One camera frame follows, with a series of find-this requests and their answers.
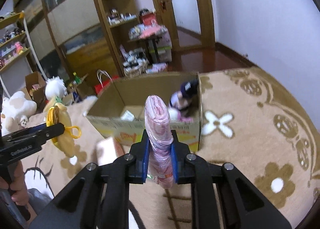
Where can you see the beige flower blanket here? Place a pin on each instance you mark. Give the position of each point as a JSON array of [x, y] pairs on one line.
[[248, 119]]

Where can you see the white round plush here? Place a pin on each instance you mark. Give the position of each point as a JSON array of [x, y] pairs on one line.
[[55, 87]]

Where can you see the purple white-haired plush doll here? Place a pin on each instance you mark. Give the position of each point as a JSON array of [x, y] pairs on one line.
[[182, 99]]

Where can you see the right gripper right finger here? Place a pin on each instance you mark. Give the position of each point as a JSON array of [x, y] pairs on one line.
[[221, 196]]

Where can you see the pink plush toy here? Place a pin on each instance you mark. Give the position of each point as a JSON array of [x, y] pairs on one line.
[[186, 119]]

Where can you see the small cardboard box on floor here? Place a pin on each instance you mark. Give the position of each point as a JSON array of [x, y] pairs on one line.
[[157, 68]]

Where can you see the pink cloth on table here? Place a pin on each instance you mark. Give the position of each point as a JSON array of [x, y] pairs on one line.
[[151, 31]]

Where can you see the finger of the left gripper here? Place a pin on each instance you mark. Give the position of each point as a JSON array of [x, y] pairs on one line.
[[31, 130], [48, 133]]

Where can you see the large white cow plush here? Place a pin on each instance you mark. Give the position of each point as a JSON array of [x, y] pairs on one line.
[[16, 112]]

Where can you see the wooden corner shelf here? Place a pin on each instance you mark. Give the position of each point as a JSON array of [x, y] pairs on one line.
[[117, 17]]

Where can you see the pink tissue pack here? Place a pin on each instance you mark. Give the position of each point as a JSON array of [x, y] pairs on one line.
[[157, 125]]

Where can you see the white figurine shelf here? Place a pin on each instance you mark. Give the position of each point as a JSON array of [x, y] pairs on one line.
[[18, 56]]

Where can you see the red paper gift bag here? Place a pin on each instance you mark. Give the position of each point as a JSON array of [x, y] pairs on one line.
[[104, 79]]

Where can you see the lace-trimmed basket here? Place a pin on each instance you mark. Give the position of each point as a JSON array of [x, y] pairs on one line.
[[135, 67]]

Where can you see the open cardboard box left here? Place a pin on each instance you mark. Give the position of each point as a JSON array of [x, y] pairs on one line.
[[34, 89]]

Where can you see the red box on table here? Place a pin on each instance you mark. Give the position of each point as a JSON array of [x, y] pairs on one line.
[[148, 18]]

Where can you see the open cardboard box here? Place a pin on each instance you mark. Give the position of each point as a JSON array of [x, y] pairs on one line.
[[34, 89], [127, 105]]

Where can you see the wooden wardrobe cabinet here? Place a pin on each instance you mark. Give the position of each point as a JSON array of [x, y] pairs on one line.
[[69, 38]]

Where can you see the green glass bottle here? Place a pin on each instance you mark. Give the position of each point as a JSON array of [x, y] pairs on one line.
[[77, 80]]

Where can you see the pink swirl roll plush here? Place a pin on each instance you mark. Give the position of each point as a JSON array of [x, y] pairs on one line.
[[108, 150]]

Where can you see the white plush with yellow pompoms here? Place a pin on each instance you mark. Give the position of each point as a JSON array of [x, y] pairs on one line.
[[174, 114]]

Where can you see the clear plastic storage bin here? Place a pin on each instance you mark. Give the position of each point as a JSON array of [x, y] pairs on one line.
[[164, 54]]

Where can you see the person left hand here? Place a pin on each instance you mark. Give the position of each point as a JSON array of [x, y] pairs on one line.
[[20, 197]]

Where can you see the small black side table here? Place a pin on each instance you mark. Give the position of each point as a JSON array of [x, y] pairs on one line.
[[155, 45]]

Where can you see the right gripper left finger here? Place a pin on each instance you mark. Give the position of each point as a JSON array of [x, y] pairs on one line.
[[98, 196]]

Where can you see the wooden glass door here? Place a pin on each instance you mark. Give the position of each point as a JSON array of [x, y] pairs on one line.
[[190, 23]]

